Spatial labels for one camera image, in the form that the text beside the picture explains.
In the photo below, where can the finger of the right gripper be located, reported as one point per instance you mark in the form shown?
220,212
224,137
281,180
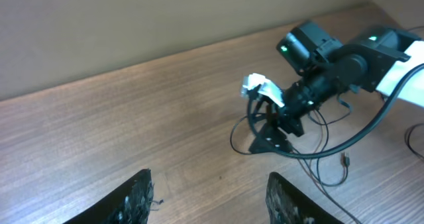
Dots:
271,140

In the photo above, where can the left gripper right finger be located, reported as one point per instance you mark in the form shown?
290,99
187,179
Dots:
288,205

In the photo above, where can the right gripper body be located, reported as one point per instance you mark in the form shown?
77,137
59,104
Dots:
298,100

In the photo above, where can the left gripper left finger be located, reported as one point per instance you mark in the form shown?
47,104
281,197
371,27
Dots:
131,202

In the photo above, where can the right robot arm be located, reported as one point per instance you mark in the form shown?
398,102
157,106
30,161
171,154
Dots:
327,68

